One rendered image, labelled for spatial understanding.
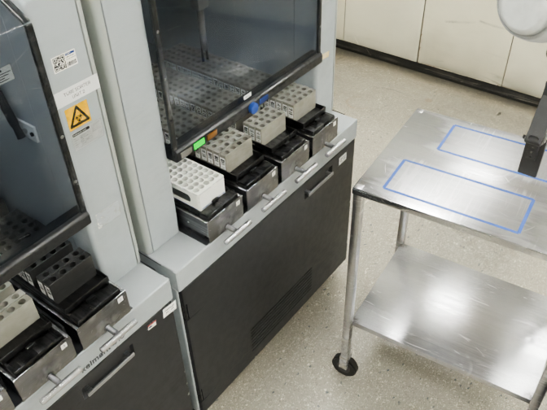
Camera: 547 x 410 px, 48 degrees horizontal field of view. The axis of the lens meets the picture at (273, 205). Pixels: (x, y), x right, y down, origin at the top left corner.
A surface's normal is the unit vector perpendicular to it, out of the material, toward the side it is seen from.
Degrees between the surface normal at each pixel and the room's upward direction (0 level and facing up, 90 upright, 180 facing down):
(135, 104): 90
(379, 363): 0
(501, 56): 90
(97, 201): 90
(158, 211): 90
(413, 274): 0
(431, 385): 0
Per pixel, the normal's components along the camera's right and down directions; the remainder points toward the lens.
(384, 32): -0.61, 0.52
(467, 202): -0.03, -0.76
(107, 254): 0.80, 0.37
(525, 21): -0.79, 0.38
